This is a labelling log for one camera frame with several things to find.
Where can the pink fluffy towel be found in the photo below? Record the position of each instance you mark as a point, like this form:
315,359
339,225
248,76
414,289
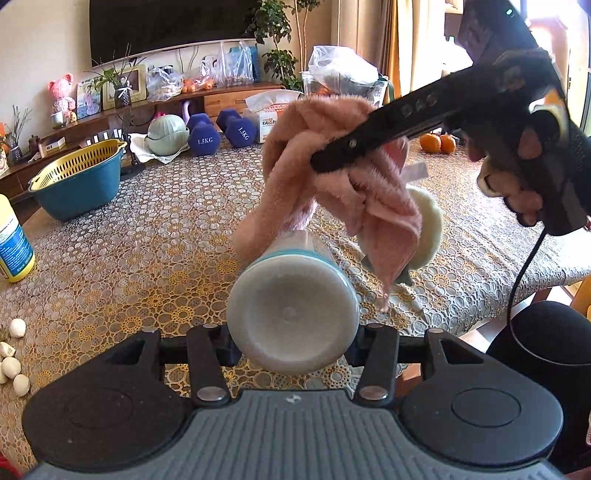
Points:
323,194

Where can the clear plastic bag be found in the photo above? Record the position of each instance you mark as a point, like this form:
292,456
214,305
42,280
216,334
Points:
231,64
164,83

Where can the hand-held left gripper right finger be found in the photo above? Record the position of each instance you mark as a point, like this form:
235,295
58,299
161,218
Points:
354,350

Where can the pale green round bowl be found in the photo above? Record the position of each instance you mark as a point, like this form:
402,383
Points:
168,134

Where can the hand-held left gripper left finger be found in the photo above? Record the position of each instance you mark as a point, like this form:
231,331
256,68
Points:
227,350

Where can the orange and white tissue box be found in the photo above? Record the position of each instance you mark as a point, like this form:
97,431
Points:
270,115

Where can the yellow and white bottle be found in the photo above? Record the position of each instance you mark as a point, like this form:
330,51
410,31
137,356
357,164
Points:
14,244

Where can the white cloth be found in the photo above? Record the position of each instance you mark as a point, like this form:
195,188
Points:
143,150

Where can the orange fruit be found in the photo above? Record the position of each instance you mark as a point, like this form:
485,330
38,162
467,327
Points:
430,144
448,144

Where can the printed picture card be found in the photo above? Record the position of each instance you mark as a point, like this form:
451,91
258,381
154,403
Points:
87,97

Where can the purple kettlebell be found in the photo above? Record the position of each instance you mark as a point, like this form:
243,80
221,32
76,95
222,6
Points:
187,110

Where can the yellow curtain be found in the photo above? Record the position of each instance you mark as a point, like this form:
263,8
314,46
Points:
415,46

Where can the pile of oranges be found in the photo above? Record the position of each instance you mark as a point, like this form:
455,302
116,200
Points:
198,84

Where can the person's black trouser leg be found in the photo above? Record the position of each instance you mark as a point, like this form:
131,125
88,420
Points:
545,350

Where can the black television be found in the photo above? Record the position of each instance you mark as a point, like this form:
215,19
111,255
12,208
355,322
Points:
166,27

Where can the wooden television console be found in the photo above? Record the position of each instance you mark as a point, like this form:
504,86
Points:
64,129

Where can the plastic bag with bowls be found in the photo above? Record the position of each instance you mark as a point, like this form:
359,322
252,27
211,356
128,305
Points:
344,69

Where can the leafy plant in dark vase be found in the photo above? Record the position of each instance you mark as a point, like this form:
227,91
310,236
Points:
121,87

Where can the pink bear figure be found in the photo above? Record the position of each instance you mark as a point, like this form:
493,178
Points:
62,99

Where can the person's right hand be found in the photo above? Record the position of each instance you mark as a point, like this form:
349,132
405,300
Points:
521,184

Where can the blue dumbbell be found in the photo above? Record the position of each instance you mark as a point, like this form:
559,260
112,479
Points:
203,138
238,129

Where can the cream round lid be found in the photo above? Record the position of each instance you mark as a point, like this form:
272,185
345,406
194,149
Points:
429,226

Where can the white garlic clove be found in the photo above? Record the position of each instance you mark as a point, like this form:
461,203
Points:
11,368
21,385
7,349
18,328

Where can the bare twigs in vase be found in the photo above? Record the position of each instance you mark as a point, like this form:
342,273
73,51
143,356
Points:
18,138

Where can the teal basin with yellow strainer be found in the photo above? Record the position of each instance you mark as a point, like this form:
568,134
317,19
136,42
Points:
76,184

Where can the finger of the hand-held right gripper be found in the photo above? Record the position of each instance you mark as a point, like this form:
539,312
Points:
369,134

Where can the white router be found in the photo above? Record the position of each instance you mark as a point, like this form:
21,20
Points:
106,137

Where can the framed photo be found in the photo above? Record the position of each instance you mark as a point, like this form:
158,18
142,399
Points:
136,83

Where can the tall potted tree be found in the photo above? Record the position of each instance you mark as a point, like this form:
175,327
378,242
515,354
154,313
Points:
281,46

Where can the white cup with teal band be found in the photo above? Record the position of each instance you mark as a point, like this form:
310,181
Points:
293,314

